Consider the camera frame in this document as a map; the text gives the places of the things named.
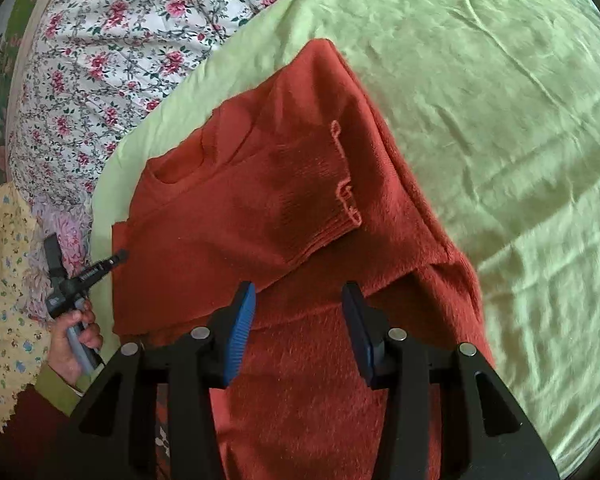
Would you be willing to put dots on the yellow printed cloth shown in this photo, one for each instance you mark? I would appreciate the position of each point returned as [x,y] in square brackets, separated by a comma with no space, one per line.
[10,310]

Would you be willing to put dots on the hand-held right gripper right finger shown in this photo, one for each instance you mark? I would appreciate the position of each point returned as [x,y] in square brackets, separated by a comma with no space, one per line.
[361,345]

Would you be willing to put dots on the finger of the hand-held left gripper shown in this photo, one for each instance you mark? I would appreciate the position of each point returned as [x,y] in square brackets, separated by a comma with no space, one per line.
[102,267]

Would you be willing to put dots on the green patterned cloth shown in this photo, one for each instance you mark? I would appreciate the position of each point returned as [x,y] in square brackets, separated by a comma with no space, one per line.
[0,60]

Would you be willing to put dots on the light green bed sheet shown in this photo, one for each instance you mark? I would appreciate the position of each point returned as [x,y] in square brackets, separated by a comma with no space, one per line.
[480,110]

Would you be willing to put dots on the person's left hand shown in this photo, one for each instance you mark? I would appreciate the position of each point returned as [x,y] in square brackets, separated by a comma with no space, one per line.
[67,355]

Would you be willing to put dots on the pink peony print cloth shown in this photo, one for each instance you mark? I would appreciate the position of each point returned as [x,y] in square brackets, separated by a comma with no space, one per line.
[65,225]

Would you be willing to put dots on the person's dark red garment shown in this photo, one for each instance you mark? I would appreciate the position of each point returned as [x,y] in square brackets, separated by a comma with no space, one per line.
[35,442]

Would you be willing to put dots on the white floral quilt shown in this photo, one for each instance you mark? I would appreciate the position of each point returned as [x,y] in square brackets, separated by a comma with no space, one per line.
[130,35]

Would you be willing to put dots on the person's left forearm green sleeve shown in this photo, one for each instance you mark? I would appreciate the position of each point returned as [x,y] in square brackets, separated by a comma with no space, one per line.
[57,390]

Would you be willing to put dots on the red knit sweater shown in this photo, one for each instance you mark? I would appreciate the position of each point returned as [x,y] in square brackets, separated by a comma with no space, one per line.
[290,185]

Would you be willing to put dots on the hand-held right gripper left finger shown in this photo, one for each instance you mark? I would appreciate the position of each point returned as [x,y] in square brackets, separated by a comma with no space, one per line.
[240,332]

